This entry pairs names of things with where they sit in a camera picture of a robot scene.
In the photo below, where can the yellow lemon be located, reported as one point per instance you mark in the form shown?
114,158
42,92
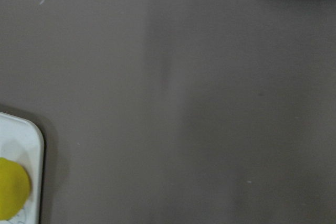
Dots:
15,188

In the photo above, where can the cream rabbit tray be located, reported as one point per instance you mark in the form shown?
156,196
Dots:
22,142

